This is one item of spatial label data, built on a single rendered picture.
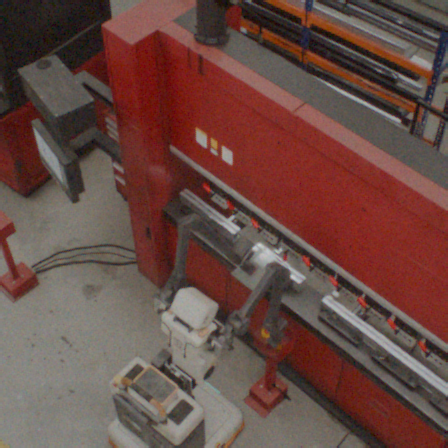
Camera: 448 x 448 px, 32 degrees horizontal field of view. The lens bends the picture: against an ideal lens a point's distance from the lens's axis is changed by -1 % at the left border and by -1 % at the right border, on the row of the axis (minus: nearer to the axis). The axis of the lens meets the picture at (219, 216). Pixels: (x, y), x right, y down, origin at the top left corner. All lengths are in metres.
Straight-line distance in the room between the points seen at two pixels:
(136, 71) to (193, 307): 1.32
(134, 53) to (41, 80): 0.65
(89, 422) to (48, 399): 0.34
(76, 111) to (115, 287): 1.93
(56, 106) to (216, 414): 2.16
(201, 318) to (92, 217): 2.44
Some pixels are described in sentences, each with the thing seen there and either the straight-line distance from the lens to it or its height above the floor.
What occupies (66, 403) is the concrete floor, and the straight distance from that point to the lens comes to 5.54.
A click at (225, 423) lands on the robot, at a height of 0.28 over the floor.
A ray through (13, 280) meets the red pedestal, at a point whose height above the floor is 0.13.
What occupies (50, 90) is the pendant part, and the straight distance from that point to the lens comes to 4.56.
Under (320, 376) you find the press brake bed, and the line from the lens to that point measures 5.12.
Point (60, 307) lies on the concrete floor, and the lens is 5.94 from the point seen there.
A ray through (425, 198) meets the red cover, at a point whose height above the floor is 2.29.
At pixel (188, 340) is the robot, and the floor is 1.20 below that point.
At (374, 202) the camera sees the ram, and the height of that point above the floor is 2.05.
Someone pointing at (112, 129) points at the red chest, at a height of 0.89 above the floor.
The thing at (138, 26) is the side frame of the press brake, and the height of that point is 2.30.
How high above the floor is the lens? 4.88
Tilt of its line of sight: 50 degrees down
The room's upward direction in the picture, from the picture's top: 1 degrees counter-clockwise
